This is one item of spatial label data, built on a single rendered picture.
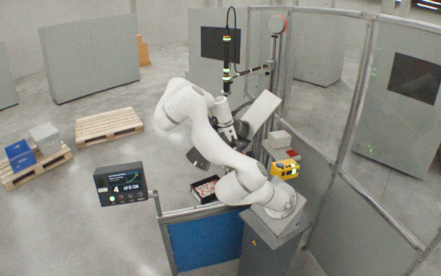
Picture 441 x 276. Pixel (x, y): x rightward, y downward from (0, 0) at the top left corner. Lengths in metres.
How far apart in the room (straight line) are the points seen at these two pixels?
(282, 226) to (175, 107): 0.78
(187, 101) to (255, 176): 0.37
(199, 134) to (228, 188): 0.24
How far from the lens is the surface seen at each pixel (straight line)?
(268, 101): 1.86
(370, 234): 1.74
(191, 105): 0.86
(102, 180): 1.27
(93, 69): 6.90
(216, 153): 0.90
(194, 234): 1.71
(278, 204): 1.18
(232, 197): 0.96
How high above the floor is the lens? 1.96
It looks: 30 degrees down
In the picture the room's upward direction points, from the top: 1 degrees clockwise
